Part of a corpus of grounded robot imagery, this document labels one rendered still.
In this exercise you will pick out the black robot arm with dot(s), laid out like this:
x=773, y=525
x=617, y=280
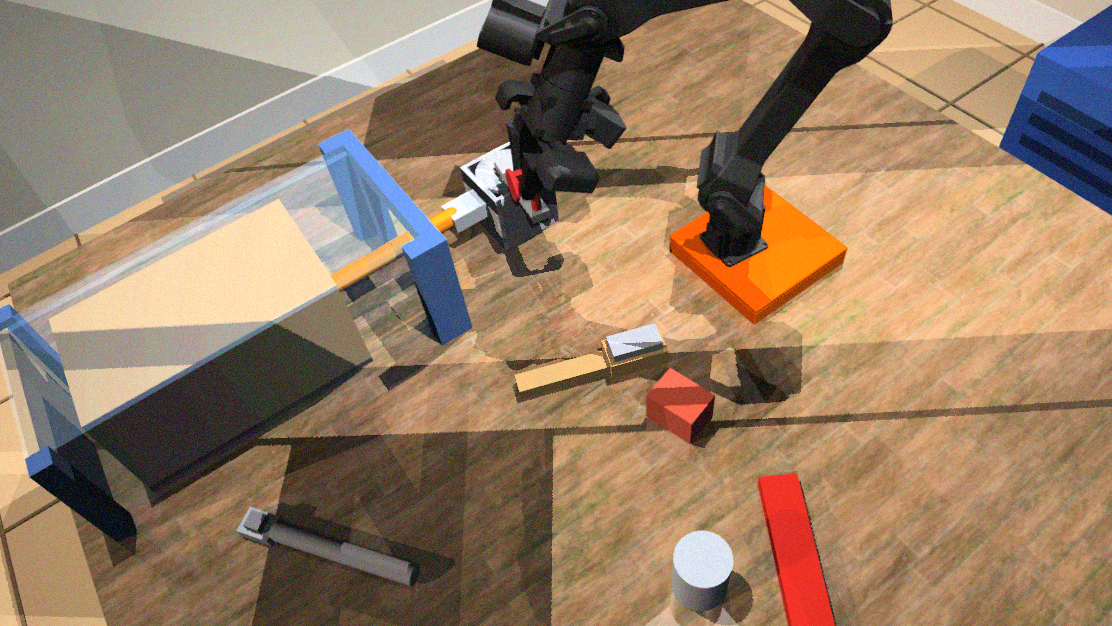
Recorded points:
x=730, y=182

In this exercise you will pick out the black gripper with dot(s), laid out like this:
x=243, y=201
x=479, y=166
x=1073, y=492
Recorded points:
x=538, y=134

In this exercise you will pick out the grey cylindrical rod with square end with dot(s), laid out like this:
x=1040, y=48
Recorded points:
x=267, y=528

